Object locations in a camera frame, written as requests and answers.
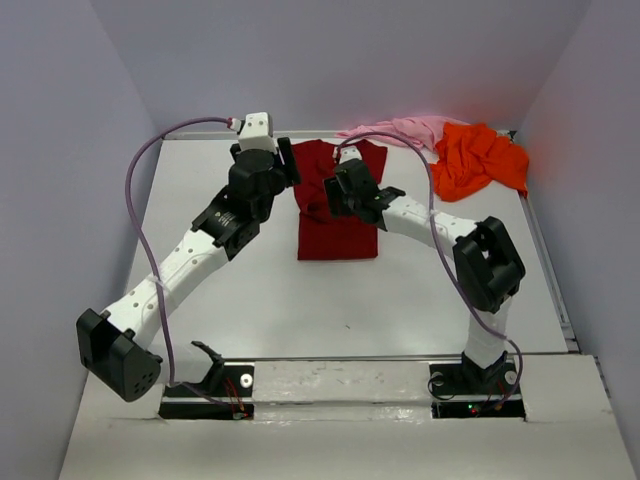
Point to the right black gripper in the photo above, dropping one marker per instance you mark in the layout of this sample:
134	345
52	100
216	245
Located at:
334	192

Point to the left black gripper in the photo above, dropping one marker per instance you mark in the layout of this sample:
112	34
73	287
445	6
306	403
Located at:
289	160

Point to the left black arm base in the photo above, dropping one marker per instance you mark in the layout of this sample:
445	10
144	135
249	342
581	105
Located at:
209	387

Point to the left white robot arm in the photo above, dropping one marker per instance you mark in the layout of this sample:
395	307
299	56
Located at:
115	344

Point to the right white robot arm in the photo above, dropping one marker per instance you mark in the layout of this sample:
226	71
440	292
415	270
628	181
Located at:
479	257

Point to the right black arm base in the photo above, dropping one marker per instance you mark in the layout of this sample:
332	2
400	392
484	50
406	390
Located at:
461	390

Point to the orange t shirt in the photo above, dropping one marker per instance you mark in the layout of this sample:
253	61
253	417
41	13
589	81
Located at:
470	157

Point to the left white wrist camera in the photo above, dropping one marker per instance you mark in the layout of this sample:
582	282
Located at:
255	132

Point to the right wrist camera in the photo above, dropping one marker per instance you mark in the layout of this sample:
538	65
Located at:
346	153

